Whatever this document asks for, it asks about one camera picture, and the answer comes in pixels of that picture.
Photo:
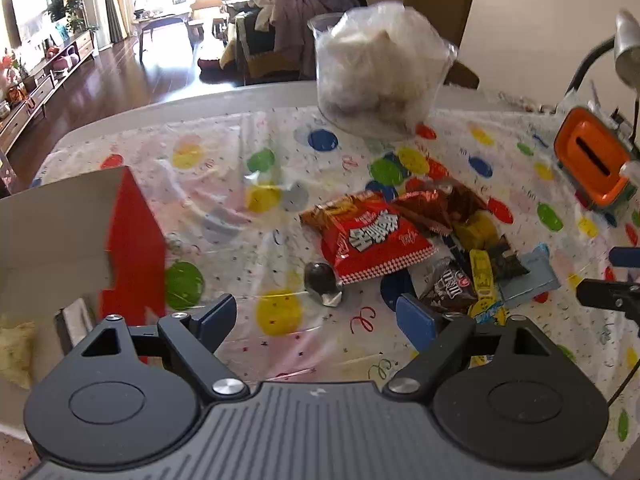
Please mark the white plastic bag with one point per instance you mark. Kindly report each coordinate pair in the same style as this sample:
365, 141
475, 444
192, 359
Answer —
380, 55

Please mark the pale yellow snack packet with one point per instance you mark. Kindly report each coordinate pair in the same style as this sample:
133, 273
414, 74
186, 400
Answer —
15, 355

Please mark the clear plastic tub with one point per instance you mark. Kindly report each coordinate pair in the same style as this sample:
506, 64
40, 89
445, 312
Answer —
330, 105

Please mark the small dark snack packet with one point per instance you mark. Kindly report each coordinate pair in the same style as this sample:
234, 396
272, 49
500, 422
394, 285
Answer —
505, 262

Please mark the green potted plant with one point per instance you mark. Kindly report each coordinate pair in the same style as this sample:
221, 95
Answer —
77, 0

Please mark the wooden television cabinet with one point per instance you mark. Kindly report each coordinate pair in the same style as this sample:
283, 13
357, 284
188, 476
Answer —
30, 95

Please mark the television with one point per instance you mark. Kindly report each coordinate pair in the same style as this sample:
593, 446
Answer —
35, 10

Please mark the light blue snack packet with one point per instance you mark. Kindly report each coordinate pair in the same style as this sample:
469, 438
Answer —
537, 280

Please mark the orange tissue box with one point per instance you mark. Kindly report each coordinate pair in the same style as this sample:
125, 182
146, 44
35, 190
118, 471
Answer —
590, 155

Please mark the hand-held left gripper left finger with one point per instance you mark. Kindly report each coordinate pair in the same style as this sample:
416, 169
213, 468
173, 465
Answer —
215, 322

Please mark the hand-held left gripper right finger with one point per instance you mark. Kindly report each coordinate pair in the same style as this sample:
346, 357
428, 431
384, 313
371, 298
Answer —
415, 322

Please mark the wooden coffee table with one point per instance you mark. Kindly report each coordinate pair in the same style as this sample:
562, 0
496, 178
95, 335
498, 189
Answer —
160, 20

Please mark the small stool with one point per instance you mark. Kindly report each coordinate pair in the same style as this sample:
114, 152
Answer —
221, 26

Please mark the dark foil ball candy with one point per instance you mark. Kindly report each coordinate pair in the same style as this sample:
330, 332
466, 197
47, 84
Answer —
322, 280

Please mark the yellow and blue candy packet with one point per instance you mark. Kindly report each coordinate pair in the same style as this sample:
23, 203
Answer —
482, 280

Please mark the reddish brown snack packet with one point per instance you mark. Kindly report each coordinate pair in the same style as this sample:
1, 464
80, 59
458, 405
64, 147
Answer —
430, 205

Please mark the grey packet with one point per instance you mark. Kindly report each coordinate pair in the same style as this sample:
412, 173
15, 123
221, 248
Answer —
77, 325

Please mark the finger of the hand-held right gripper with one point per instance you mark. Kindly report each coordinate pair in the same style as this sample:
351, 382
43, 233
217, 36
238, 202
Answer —
605, 295
625, 255

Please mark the sofa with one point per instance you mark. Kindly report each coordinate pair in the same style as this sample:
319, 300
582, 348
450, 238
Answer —
250, 57

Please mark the clear plastic bag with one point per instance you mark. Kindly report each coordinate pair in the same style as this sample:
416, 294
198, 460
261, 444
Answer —
272, 187

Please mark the wooden chair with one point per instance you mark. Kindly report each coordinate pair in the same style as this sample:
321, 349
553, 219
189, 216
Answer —
462, 76

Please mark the cardboard box with red flap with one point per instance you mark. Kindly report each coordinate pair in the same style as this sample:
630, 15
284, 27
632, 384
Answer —
50, 230

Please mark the grey desk lamp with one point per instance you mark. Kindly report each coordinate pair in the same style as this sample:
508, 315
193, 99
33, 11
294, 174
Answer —
627, 45

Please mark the polka dot tablecloth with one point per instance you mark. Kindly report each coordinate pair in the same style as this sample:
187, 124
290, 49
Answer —
210, 125

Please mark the clear plastic wrapper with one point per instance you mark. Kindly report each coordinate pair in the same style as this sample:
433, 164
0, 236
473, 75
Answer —
631, 172

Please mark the brown chocolate candy packet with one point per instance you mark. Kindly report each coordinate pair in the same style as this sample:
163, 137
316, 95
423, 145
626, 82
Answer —
447, 287

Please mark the red chip bag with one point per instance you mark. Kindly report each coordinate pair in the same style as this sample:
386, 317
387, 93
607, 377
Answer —
372, 242

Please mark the pile of clothes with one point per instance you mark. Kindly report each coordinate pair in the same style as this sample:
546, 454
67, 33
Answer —
310, 5

